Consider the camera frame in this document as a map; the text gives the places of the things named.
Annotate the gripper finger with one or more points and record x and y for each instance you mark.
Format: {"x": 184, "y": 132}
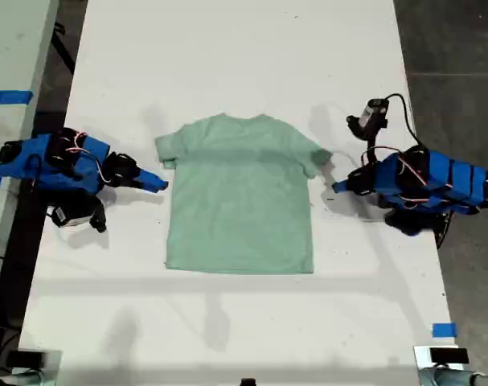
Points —
{"x": 149, "y": 187}
{"x": 149, "y": 176}
{"x": 343, "y": 184}
{"x": 343, "y": 191}

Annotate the pale green T-shirt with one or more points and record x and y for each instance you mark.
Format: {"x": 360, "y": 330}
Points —
{"x": 239, "y": 193}

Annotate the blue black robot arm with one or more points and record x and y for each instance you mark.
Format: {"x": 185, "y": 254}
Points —
{"x": 34, "y": 173}
{"x": 440, "y": 177}

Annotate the long blue tape strip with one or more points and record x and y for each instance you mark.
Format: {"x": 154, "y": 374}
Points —
{"x": 8, "y": 97}

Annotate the pale side table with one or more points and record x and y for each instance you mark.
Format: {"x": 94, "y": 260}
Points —
{"x": 10, "y": 48}

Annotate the blue tape patch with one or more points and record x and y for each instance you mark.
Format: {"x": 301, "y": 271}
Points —
{"x": 444, "y": 329}

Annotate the small black box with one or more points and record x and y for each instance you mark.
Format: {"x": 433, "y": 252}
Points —
{"x": 448, "y": 356}
{"x": 247, "y": 383}
{"x": 26, "y": 358}

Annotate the grey-green pipe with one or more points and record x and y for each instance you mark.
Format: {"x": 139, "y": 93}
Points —
{"x": 22, "y": 380}
{"x": 448, "y": 378}

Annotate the black camera stalk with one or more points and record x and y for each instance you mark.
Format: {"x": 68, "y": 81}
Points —
{"x": 98, "y": 217}
{"x": 366, "y": 130}

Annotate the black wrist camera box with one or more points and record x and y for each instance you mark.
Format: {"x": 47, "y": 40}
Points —
{"x": 378, "y": 106}
{"x": 60, "y": 215}

